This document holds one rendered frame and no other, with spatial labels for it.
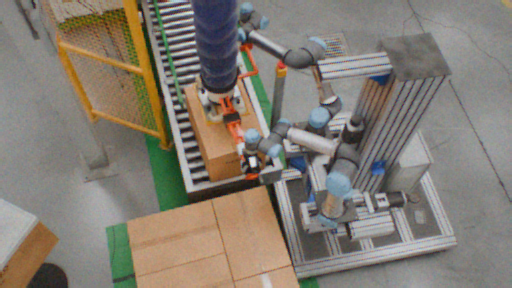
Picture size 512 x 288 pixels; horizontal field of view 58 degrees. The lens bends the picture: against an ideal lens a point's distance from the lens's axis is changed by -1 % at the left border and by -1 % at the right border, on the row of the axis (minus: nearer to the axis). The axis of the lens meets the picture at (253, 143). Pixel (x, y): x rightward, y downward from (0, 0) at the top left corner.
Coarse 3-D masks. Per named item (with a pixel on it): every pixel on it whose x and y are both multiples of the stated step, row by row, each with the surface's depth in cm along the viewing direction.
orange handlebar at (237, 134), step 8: (248, 48) 304; (248, 56) 301; (256, 72) 294; (224, 104) 281; (224, 112) 278; (232, 128) 272; (240, 128) 273; (232, 136) 272; (240, 136) 269; (248, 176) 257; (256, 176) 258
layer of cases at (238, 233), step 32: (256, 192) 330; (128, 224) 315; (160, 224) 316; (192, 224) 316; (224, 224) 317; (256, 224) 318; (160, 256) 305; (192, 256) 305; (224, 256) 306; (256, 256) 306; (288, 256) 307
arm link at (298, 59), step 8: (248, 24) 271; (240, 32) 267; (248, 32) 267; (256, 32) 267; (240, 40) 271; (248, 40) 269; (256, 40) 265; (264, 40) 263; (264, 48) 264; (272, 48) 261; (280, 48) 259; (280, 56) 259; (288, 56) 255; (296, 56) 254; (304, 56) 254; (288, 64) 257; (296, 64) 255; (304, 64) 255
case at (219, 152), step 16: (240, 80) 329; (192, 96) 321; (192, 112) 316; (208, 128) 308; (224, 128) 308; (256, 128) 309; (208, 144) 302; (224, 144) 302; (208, 160) 301; (224, 160) 305; (240, 160) 313; (224, 176) 325
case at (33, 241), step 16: (0, 208) 268; (16, 208) 268; (0, 224) 263; (16, 224) 264; (32, 224) 265; (0, 240) 259; (16, 240) 259; (32, 240) 272; (48, 240) 288; (0, 256) 254; (16, 256) 263; (32, 256) 278; (0, 272) 254; (16, 272) 269; (32, 272) 285
